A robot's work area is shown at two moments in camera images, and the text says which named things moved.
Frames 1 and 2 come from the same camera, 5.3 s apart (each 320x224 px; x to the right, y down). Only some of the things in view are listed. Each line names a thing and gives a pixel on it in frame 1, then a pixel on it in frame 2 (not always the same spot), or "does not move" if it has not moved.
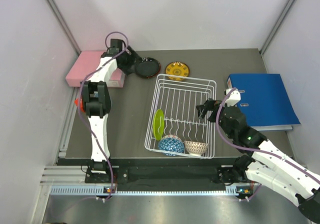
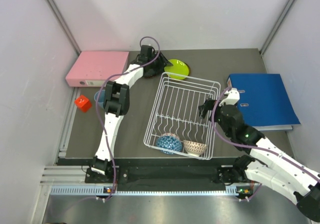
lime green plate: [158, 124] -> [178, 67]
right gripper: [210, 105] does not move
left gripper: [133, 57] -> [162, 62]
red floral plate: [149, 77] does not move
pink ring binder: [84, 65] does not move
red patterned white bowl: [195, 148] does not move
